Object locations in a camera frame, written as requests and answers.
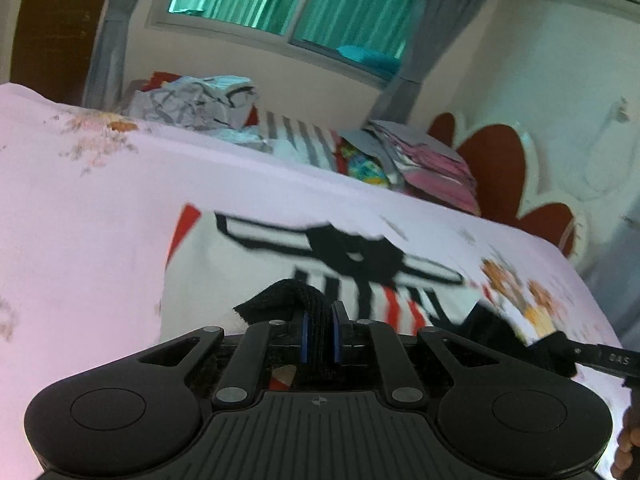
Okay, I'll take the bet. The red and white headboard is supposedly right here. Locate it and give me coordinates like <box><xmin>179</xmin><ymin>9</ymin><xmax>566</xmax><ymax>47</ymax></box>
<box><xmin>427</xmin><ymin>112</ymin><xmax>589</xmax><ymax>268</ymax></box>

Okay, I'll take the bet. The white wall socket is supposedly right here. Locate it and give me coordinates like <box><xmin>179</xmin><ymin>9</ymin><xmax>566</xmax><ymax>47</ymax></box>
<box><xmin>610</xmin><ymin>96</ymin><xmax>630</xmax><ymax>124</ymax></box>

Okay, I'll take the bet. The pink floral bed sheet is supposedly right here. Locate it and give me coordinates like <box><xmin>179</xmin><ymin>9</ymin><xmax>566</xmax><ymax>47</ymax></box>
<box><xmin>1</xmin><ymin>84</ymin><xmax>617</xmax><ymax>479</ymax></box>

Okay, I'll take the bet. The left grey curtain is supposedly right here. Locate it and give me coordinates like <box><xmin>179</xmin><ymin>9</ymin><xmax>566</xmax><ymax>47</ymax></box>
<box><xmin>82</xmin><ymin>0</ymin><xmax>139</xmax><ymax>110</ymax></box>

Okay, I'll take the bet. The right grey curtain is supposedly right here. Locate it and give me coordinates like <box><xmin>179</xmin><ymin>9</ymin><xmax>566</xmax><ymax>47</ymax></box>
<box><xmin>369</xmin><ymin>0</ymin><xmax>486</xmax><ymax>124</ymax></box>

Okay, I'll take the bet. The pile of grey clothes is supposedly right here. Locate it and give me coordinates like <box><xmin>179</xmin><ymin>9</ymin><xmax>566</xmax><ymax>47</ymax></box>
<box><xmin>126</xmin><ymin>75</ymin><xmax>272</xmax><ymax>154</ymax></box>

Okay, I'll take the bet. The right hand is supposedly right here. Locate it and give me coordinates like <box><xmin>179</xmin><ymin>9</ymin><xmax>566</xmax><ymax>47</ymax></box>
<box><xmin>611</xmin><ymin>406</ymin><xmax>639</xmax><ymax>479</ymax></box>

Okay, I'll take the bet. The window with green curtain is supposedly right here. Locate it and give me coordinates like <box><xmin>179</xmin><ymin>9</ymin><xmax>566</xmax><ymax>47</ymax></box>
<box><xmin>149</xmin><ymin>0</ymin><xmax>413</xmax><ymax>81</ymax></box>

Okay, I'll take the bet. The striped knit children's sweater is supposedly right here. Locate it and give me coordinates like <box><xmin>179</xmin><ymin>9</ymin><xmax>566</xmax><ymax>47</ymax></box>
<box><xmin>158</xmin><ymin>202</ymin><xmax>572</xmax><ymax>391</ymax></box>

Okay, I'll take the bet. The brown wooden door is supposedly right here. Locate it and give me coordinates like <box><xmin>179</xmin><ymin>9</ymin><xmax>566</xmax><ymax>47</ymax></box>
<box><xmin>9</xmin><ymin>0</ymin><xmax>105</xmax><ymax>105</ymax></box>

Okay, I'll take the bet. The white hanging cable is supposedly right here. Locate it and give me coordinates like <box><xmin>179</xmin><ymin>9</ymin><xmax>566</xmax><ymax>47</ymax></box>
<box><xmin>579</xmin><ymin>104</ymin><xmax>637</xmax><ymax>201</ymax></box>

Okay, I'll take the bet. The stack of pink folded bedding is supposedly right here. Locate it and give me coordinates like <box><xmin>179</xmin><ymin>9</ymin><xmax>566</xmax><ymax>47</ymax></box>
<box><xmin>336</xmin><ymin>120</ymin><xmax>480</xmax><ymax>216</ymax></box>

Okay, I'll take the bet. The colourful floral cloth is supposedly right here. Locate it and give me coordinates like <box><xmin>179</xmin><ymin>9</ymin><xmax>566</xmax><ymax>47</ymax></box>
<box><xmin>335</xmin><ymin>141</ymin><xmax>390</xmax><ymax>188</ymax></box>

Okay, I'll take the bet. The teal pillow on sill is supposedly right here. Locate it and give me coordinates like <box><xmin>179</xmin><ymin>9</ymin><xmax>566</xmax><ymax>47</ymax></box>
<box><xmin>337</xmin><ymin>46</ymin><xmax>401</xmax><ymax>80</ymax></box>

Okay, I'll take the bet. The grey curtain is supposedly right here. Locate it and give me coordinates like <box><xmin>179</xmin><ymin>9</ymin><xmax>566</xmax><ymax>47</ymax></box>
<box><xmin>82</xmin><ymin>0</ymin><xmax>139</xmax><ymax>110</ymax></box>
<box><xmin>369</xmin><ymin>0</ymin><xmax>486</xmax><ymax>124</ymax></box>

